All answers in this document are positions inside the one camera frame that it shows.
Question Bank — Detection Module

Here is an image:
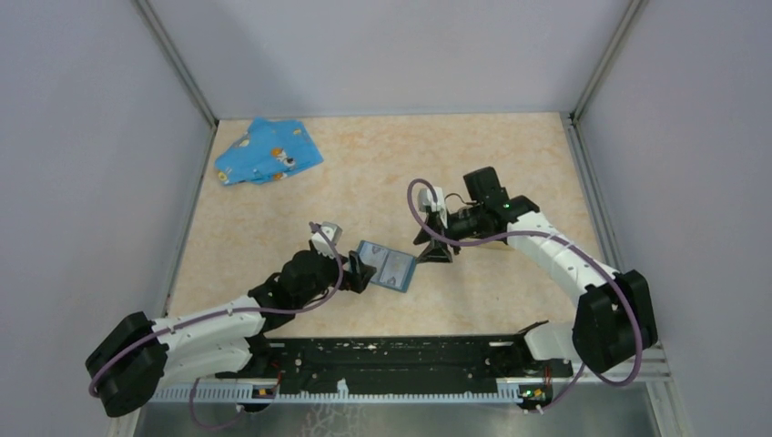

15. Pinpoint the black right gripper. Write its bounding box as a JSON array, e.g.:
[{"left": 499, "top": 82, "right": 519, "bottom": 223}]
[{"left": 413, "top": 204, "right": 484, "bottom": 263}]

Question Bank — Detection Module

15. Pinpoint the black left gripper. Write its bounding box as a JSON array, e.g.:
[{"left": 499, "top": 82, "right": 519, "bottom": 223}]
[{"left": 295, "top": 244, "right": 376, "bottom": 309}]

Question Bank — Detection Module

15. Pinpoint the blue card holder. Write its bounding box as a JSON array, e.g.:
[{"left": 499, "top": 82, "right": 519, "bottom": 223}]
[{"left": 357, "top": 240, "right": 417, "bottom": 293}]

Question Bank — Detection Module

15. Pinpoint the white credit card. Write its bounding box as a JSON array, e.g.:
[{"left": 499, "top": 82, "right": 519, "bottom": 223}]
[{"left": 381, "top": 251, "right": 413, "bottom": 290}]

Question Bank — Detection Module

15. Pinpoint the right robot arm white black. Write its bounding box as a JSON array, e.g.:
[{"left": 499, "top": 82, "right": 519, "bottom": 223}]
[{"left": 406, "top": 167, "right": 658, "bottom": 386}]

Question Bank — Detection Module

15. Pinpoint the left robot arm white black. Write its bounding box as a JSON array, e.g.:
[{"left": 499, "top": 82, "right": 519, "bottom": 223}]
[{"left": 86, "top": 249, "right": 377, "bottom": 418}]

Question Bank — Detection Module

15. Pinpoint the blue patterned cloth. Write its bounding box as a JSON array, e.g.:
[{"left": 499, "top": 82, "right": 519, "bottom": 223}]
[{"left": 214, "top": 117, "right": 323, "bottom": 186}]

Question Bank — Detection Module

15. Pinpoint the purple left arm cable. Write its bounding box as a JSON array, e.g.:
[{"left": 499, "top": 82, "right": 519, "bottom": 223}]
[{"left": 87, "top": 221, "right": 346, "bottom": 431}]

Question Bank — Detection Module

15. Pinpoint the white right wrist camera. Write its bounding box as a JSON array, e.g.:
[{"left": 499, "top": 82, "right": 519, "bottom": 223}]
[{"left": 418, "top": 188, "right": 448, "bottom": 232}]

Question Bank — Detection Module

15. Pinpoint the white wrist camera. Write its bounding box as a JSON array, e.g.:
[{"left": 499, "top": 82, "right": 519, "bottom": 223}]
[
  {"left": 418, "top": 188, "right": 448, "bottom": 232},
  {"left": 310, "top": 222, "right": 342, "bottom": 259}
]

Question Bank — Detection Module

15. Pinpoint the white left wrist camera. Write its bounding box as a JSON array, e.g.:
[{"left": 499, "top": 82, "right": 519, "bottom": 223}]
[{"left": 310, "top": 222, "right": 342, "bottom": 259}]

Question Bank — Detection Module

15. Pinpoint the white cable duct strip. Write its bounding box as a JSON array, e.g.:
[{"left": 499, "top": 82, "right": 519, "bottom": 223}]
[{"left": 144, "top": 381, "right": 526, "bottom": 404}]

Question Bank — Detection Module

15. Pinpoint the aluminium frame rail front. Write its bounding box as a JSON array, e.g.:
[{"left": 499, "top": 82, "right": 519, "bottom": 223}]
[{"left": 123, "top": 340, "right": 674, "bottom": 400}]

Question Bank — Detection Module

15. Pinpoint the right aluminium corner post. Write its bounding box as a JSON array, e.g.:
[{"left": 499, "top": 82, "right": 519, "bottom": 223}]
[{"left": 571, "top": 0, "right": 649, "bottom": 126}]

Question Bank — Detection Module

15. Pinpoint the aluminium corner post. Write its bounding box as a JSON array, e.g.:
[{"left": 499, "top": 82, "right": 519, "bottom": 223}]
[
  {"left": 130, "top": 0, "right": 218, "bottom": 129},
  {"left": 571, "top": 0, "right": 649, "bottom": 126}
]

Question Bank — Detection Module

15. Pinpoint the left aluminium corner post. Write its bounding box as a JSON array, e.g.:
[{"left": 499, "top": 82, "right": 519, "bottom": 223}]
[{"left": 130, "top": 0, "right": 218, "bottom": 129}]

